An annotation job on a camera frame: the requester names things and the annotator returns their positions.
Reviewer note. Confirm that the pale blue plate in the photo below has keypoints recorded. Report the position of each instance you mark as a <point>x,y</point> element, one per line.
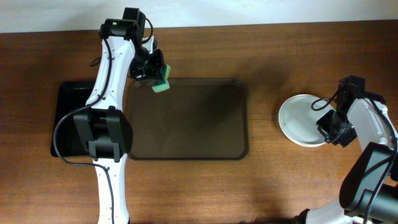
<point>297,120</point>

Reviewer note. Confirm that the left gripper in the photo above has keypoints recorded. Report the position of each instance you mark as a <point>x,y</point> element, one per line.
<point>152,72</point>

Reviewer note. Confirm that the black rectangular sponge tray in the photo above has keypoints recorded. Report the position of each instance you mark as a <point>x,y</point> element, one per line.
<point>71,95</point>

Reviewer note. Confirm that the dark brown serving tray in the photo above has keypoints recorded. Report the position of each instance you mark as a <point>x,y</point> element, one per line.
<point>195,119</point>

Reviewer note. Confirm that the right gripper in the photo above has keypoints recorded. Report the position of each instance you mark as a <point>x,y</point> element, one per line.
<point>334,132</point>

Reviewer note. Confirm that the green and yellow sponge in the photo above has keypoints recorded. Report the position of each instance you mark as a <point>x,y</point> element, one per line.
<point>163,83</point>

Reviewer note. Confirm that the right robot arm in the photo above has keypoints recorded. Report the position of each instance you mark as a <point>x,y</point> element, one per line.
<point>364,197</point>

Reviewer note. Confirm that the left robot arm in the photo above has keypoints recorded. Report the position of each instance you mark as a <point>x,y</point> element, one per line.
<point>102,127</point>

